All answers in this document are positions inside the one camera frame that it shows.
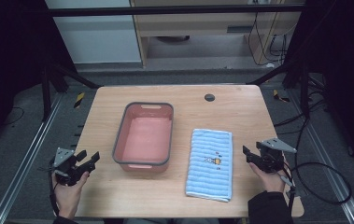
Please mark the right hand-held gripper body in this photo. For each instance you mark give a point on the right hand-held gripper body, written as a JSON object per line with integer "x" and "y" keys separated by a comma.
{"x": 271, "y": 158}

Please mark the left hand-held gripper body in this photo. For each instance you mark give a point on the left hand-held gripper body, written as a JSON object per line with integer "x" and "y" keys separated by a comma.
{"x": 65, "y": 169}

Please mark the person's right hand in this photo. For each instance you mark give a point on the person's right hand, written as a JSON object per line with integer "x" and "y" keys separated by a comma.
{"x": 272, "y": 182}

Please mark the person's left hand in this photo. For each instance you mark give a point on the person's left hand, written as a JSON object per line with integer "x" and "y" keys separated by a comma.
{"x": 68, "y": 196}

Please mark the blue striped towel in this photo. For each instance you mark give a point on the blue striped towel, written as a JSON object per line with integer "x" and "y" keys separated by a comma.
{"x": 209, "y": 174}

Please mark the yellow black floor tape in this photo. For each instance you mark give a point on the yellow black floor tape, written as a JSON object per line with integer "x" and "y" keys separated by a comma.
{"x": 79, "y": 100}
{"x": 280, "y": 95}

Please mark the pink basin with grey rim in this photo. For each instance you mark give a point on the pink basin with grey rim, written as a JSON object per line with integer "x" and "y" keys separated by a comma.
{"x": 146, "y": 137}

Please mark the black metal stand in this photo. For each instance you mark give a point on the black metal stand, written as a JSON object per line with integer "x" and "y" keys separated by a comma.
{"x": 48, "y": 90}
{"x": 302, "y": 84}

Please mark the dark curtain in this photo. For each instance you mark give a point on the dark curtain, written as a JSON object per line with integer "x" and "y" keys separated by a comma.
{"x": 342, "y": 62}
{"x": 6, "y": 62}

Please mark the white cabinet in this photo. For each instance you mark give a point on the white cabinet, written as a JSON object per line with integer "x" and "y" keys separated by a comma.
{"x": 96, "y": 34}

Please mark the light wooden desk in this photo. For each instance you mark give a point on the light wooden desk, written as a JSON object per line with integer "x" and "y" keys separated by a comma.
{"x": 196, "y": 26}

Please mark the aluminium floor rail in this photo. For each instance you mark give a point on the aluminium floor rail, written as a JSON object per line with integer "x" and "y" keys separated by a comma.
{"x": 25, "y": 158}
{"x": 327, "y": 168}

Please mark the black horizontal frame bar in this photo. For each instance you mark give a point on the black horizontal frame bar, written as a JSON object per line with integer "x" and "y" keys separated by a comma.
{"x": 165, "y": 10}

